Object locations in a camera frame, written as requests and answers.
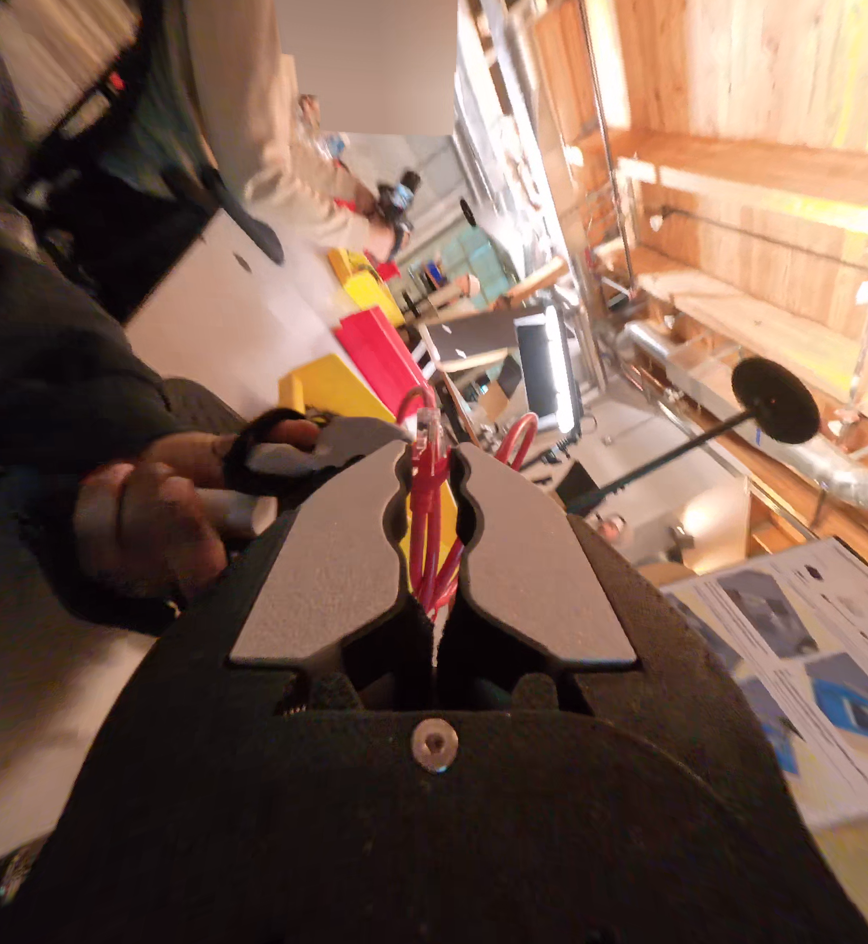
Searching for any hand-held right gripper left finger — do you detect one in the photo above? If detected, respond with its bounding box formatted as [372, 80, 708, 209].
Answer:
[228, 440, 414, 676]

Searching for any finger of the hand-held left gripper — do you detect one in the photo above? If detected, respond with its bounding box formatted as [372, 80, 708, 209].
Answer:
[316, 416, 414, 467]

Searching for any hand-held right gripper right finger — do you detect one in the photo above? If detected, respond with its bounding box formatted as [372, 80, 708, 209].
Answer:
[452, 442, 639, 671]

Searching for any yellow plastic bin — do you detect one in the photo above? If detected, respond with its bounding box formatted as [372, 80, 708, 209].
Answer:
[327, 247, 405, 329]
[278, 353, 459, 569]

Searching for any red plastic bin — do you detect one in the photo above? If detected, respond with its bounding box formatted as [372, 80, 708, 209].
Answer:
[334, 306, 435, 421]

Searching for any red ethernet cable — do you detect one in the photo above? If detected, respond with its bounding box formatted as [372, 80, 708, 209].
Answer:
[397, 387, 540, 617]

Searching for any person's left hand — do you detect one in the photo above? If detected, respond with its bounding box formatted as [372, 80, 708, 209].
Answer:
[73, 420, 324, 602]

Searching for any dark honeycomb seat cushion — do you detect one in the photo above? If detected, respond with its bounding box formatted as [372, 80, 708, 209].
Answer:
[161, 378, 254, 440]

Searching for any dark grey flat panel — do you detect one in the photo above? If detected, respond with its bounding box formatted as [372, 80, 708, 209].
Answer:
[419, 306, 523, 366]

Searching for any long LED lamp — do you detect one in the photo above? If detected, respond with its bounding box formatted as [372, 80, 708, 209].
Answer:
[515, 306, 582, 436]

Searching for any printed instruction poster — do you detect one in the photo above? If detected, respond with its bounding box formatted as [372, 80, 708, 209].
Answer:
[663, 538, 868, 830]

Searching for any black office chair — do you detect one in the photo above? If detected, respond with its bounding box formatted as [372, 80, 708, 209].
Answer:
[14, 0, 288, 318]

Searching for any black pole with round disc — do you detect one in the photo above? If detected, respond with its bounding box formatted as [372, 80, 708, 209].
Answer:
[567, 357, 822, 517]

